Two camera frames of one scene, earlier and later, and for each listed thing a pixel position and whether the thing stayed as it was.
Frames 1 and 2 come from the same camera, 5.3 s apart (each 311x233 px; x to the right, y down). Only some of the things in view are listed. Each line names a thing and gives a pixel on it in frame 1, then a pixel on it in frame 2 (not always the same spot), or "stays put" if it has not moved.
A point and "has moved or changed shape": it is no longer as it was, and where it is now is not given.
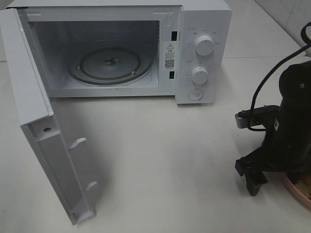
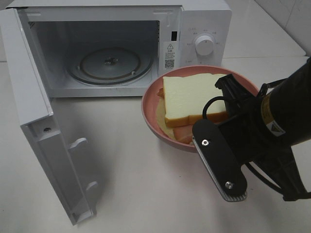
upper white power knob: x=204 y=45 stays put
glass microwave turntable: x=110 y=66 stays put
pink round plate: x=295 y=191 has moved or changed shape
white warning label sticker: x=170 y=55 stays put
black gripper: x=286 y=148 → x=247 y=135
